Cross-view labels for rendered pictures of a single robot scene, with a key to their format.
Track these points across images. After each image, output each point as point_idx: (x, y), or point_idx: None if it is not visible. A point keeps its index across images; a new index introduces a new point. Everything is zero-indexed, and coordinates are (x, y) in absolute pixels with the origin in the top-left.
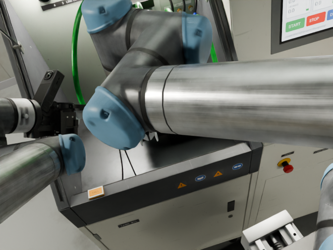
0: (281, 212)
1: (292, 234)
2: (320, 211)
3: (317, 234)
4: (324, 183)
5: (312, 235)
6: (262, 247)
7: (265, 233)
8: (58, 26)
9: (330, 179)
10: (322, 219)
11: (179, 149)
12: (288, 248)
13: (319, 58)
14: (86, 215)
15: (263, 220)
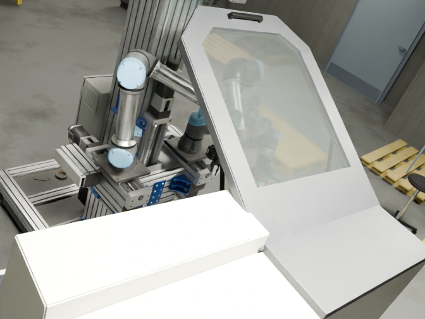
0: (133, 195)
1: (128, 187)
2: (136, 150)
3: (138, 144)
4: (133, 156)
5: (123, 178)
6: (142, 184)
7: (141, 188)
8: None
9: (134, 150)
10: (136, 145)
11: None
12: (134, 175)
13: (178, 76)
14: None
15: (141, 193)
